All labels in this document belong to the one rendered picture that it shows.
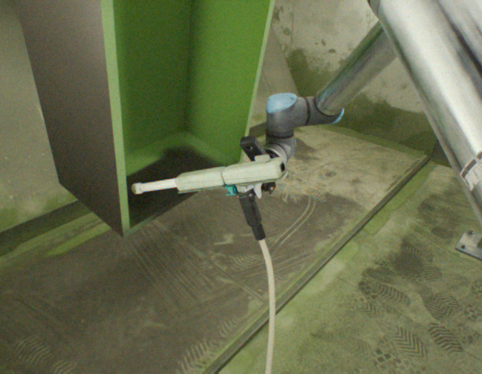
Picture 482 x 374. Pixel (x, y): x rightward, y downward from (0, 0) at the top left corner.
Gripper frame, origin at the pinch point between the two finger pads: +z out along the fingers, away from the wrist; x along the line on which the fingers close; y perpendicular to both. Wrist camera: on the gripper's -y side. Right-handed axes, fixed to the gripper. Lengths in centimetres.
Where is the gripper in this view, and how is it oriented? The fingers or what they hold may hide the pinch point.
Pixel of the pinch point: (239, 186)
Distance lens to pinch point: 83.1
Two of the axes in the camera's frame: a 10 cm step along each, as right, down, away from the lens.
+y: 3.0, 8.9, 3.5
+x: -8.7, 1.0, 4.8
